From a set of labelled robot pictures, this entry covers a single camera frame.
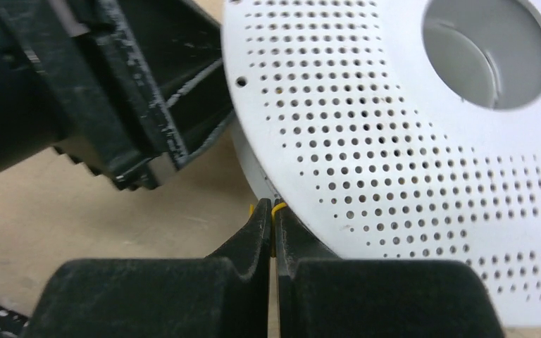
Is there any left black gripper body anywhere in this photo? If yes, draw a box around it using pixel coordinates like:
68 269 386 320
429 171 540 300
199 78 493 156
0 1 158 190

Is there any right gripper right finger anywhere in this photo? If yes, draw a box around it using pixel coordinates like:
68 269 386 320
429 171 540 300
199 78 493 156
274 201 504 337

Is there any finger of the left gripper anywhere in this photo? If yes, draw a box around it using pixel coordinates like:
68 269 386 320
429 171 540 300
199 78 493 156
93 1 233 170

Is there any grey cable spool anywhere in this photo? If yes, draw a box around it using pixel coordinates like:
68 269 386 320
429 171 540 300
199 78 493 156
222 1 541 326

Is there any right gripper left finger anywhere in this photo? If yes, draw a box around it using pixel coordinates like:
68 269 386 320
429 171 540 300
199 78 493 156
23 199 272 337

